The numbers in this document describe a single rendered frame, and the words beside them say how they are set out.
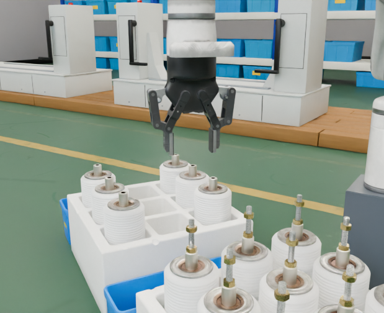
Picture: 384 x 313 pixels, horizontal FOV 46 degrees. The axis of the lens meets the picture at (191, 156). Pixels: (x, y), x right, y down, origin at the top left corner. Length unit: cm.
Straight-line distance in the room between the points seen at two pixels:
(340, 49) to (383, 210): 434
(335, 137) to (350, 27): 665
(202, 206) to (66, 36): 287
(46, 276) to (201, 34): 87
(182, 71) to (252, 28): 915
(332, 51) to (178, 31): 472
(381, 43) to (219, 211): 52
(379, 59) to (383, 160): 21
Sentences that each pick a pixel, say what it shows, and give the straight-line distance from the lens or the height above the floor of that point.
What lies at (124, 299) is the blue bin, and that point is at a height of 8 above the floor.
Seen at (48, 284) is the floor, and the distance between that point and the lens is 128.
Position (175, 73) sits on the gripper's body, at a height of 59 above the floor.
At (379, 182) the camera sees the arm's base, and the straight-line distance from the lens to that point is 106.
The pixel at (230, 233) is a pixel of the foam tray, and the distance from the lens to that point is 113.
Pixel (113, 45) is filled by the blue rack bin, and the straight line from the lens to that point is 699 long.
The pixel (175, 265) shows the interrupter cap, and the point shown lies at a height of 25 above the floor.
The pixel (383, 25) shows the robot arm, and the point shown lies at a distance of 93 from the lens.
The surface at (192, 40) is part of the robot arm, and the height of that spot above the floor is 63.
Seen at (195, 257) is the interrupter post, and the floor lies 27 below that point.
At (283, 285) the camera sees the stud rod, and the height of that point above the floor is 35.
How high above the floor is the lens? 65
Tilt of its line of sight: 16 degrees down
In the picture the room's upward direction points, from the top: straight up
